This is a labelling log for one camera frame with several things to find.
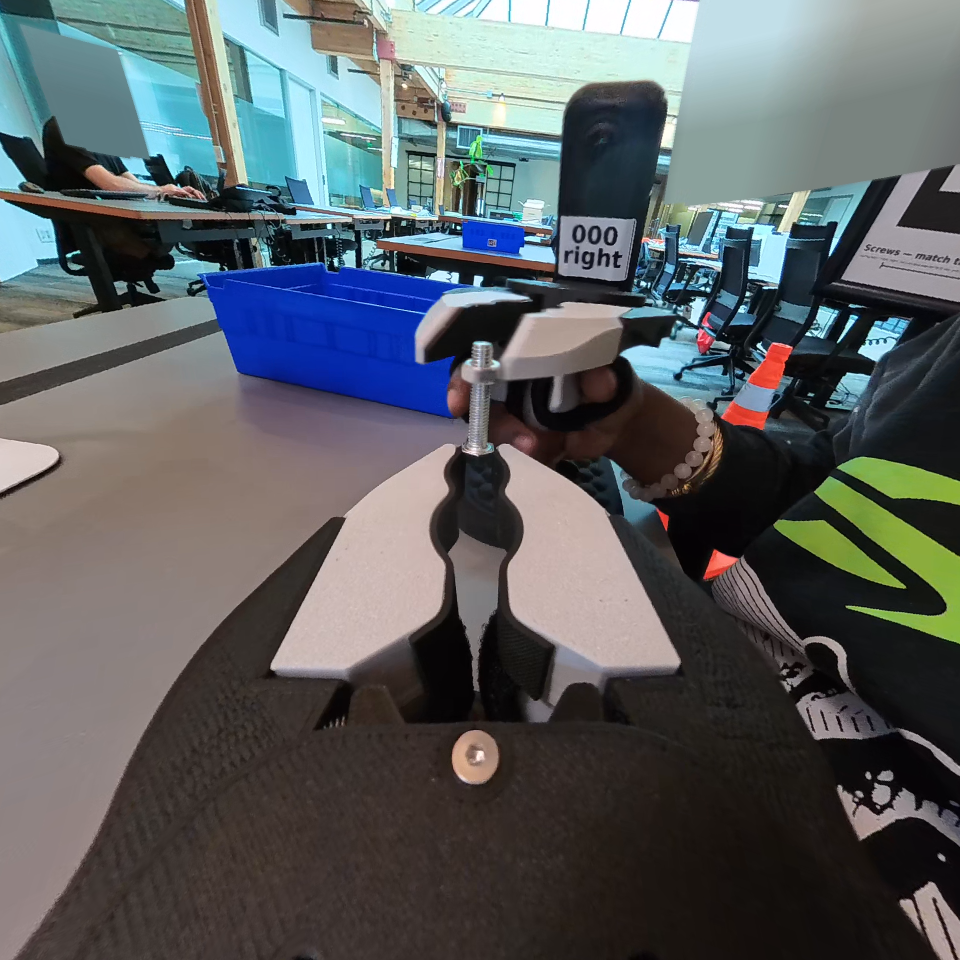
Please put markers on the green potted plant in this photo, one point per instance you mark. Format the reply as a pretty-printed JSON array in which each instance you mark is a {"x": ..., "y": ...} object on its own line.
[{"x": 471, "y": 161}]

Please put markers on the silver bolt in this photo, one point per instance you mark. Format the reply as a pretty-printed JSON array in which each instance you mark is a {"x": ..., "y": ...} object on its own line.
[{"x": 478, "y": 420}]

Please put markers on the wooden office desk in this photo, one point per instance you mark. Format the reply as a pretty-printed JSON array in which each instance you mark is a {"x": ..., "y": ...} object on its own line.
[
  {"x": 465, "y": 255},
  {"x": 135, "y": 206}
]

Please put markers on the person's black printed sweatshirt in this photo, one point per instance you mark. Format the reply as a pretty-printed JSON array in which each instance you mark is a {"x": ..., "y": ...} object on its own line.
[{"x": 885, "y": 637}]

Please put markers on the row of black office chairs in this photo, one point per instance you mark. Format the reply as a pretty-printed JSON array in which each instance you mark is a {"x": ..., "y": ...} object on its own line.
[{"x": 750, "y": 300}]

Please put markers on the person's right hand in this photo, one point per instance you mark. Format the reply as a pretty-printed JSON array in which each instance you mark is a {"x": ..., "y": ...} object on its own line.
[{"x": 600, "y": 446}]

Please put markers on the black keyboard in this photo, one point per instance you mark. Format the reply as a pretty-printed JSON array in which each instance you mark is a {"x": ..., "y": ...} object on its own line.
[{"x": 105, "y": 194}]

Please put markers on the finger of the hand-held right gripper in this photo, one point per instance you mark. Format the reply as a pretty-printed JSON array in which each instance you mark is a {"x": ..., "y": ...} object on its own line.
[
  {"x": 562, "y": 337},
  {"x": 465, "y": 319}
]

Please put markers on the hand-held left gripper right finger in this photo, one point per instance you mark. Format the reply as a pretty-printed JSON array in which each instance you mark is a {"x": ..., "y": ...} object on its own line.
[{"x": 592, "y": 585}]

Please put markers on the silver hex nut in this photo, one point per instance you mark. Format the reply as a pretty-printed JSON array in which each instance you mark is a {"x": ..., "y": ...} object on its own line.
[{"x": 480, "y": 369}]

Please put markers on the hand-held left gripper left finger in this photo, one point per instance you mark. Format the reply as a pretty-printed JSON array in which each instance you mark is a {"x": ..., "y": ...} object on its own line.
[{"x": 352, "y": 585}]

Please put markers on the blue plastic bin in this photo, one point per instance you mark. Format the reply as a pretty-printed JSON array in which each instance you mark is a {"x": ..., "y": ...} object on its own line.
[
  {"x": 322, "y": 337},
  {"x": 491, "y": 236}
]

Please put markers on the black office chair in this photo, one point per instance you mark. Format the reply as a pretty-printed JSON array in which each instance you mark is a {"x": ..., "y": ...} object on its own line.
[{"x": 30, "y": 165}]

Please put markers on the orange traffic cone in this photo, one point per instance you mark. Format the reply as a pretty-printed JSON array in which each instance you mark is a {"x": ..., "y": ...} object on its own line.
[
  {"x": 761, "y": 390},
  {"x": 705, "y": 336}
]

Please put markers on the black-edged instruction sign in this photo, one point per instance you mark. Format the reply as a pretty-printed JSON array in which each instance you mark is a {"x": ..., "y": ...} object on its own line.
[{"x": 900, "y": 262}]

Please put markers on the white pad on table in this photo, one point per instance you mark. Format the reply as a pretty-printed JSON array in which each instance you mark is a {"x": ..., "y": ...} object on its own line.
[{"x": 22, "y": 463}]

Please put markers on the person's right forearm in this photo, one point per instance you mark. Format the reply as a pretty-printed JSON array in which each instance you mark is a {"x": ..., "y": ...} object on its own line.
[{"x": 780, "y": 465}]

